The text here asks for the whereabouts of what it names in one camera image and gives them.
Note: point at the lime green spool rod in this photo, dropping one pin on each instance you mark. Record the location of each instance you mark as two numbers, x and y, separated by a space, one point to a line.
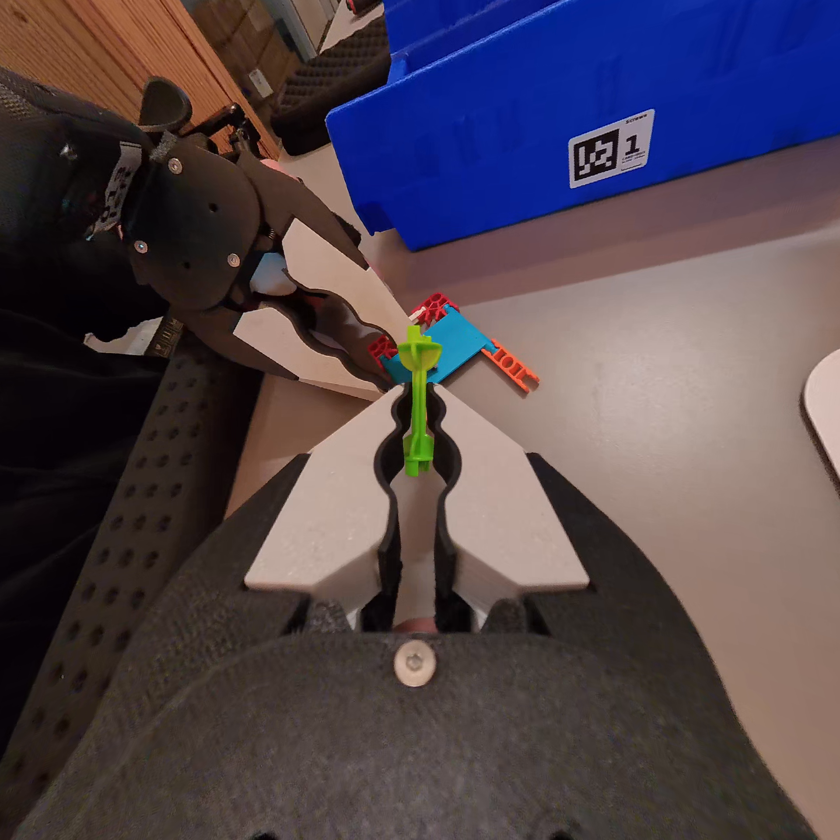
418 407

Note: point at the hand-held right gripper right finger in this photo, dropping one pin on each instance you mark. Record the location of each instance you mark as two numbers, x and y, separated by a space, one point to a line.
518 525

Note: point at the black foam case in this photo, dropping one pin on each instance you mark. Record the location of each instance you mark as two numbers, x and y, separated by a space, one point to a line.
328 85

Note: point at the teal plastic panel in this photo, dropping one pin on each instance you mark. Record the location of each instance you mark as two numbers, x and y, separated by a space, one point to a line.
453 348

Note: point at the orange toy clip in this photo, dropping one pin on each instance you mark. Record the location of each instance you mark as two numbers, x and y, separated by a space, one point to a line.
512 367

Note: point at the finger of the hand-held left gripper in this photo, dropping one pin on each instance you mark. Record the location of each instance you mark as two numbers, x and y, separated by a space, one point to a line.
275 341
341 275

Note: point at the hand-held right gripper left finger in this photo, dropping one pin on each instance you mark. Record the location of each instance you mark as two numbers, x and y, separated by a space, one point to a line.
315 525

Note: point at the person's dark clothing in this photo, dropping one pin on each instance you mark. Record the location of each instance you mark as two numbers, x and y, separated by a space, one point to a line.
52 394

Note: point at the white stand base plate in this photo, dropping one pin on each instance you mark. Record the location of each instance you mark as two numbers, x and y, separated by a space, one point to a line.
827 407

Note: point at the red toy connector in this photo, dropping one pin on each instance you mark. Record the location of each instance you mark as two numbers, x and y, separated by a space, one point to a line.
380 348
433 308

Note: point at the black clamp mount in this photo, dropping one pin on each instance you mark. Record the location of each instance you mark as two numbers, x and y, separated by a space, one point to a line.
164 105

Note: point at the black perforated board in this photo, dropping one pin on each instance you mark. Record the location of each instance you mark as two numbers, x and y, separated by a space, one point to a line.
131 492

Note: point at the blue plastic bin with label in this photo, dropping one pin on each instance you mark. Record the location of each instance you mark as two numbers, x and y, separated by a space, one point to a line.
492 164

